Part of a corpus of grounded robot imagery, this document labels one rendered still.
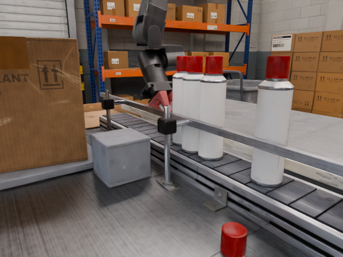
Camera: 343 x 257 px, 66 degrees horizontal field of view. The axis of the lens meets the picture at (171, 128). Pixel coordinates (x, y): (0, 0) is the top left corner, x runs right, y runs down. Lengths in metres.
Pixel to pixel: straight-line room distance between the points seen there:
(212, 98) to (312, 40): 3.52
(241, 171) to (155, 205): 0.17
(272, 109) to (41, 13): 4.16
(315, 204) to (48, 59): 0.54
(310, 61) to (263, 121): 3.57
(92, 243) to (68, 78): 0.34
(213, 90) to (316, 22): 5.33
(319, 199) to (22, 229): 0.45
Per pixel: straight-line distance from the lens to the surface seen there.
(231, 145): 0.56
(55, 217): 0.49
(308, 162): 0.38
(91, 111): 1.30
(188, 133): 0.56
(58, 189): 0.58
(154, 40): 0.68
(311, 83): 3.97
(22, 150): 0.63
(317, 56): 3.94
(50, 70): 0.60
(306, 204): 0.43
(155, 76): 0.67
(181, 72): 0.59
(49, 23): 4.42
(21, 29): 4.38
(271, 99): 0.42
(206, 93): 0.51
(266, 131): 0.43
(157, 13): 0.70
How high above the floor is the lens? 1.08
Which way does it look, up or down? 15 degrees down
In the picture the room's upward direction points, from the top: straight up
